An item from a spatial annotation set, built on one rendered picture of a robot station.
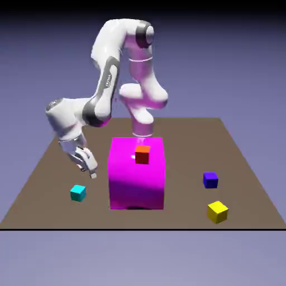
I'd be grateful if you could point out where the small blue cube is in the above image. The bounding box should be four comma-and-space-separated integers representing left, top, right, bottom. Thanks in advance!
202, 171, 219, 189

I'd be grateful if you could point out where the small cyan cube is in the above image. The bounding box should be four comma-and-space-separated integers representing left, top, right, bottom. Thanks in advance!
70, 184, 87, 202

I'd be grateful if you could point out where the small yellow cube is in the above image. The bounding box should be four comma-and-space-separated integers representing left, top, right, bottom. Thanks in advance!
206, 200, 229, 225

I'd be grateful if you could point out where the small orange cube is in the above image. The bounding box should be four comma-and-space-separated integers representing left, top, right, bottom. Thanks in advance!
135, 145, 151, 165

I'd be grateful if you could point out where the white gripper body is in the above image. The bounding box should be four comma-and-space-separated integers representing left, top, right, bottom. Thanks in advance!
69, 146, 98, 172

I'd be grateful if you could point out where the large magenta box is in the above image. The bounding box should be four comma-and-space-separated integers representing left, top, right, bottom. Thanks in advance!
107, 136, 166, 211

